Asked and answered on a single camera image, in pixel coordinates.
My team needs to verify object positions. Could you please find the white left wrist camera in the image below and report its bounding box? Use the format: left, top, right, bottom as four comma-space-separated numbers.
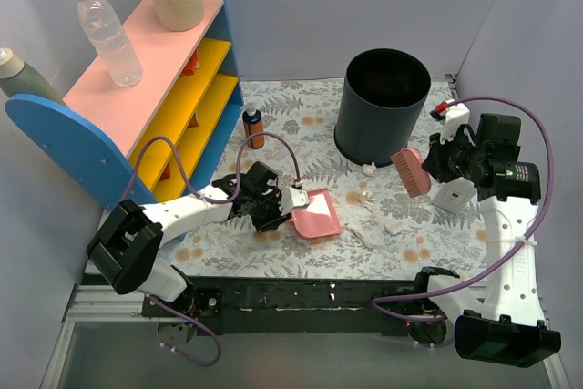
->
279, 184, 311, 216

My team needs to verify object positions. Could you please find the clear plastic water bottle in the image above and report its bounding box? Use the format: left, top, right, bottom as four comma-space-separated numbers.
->
77, 0, 143, 87

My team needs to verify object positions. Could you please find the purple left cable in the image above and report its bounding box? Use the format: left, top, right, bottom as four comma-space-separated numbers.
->
125, 131, 302, 367

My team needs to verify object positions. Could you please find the pink dustpan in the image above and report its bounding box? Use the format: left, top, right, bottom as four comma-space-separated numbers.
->
290, 189, 342, 240

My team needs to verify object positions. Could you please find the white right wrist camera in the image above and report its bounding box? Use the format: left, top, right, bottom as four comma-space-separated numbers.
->
431, 99, 470, 144

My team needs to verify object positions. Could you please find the blue pink yellow shelf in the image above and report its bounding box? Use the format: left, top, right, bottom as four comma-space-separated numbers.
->
5, 0, 243, 210

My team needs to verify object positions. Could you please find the green metal bottle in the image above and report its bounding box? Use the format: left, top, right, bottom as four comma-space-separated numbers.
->
1, 48, 66, 107

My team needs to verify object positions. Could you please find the dark blue trash bin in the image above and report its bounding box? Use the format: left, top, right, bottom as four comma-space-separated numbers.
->
333, 48, 432, 168

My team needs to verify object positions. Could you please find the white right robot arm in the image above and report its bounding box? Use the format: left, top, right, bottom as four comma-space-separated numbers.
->
412, 114, 561, 368

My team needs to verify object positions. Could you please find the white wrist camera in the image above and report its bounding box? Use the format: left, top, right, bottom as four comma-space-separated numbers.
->
431, 99, 470, 144
279, 184, 311, 216

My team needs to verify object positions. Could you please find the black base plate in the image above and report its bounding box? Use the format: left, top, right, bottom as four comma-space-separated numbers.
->
141, 276, 470, 338

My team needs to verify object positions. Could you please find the pink hand brush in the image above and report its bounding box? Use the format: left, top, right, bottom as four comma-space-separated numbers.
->
391, 147, 431, 198

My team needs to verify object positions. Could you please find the floral table mat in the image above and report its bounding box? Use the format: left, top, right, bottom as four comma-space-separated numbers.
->
159, 79, 486, 280

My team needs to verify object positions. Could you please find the brown small bottle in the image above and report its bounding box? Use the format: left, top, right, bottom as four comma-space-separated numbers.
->
242, 104, 265, 149

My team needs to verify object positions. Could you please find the white box with knob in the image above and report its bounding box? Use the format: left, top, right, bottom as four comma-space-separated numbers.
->
432, 180, 474, 214

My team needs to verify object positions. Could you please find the orange item in shelf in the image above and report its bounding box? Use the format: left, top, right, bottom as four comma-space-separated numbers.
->
180, 50, 199, 76

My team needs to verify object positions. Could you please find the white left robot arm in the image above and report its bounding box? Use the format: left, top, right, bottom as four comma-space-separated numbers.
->
87, 162, 307, 316

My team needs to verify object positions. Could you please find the white paper scrap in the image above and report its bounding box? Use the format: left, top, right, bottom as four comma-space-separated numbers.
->
362, 162, 376, 178
384, 221, 404, 236
359, 190, 374, 211
345, 223, 385, 251

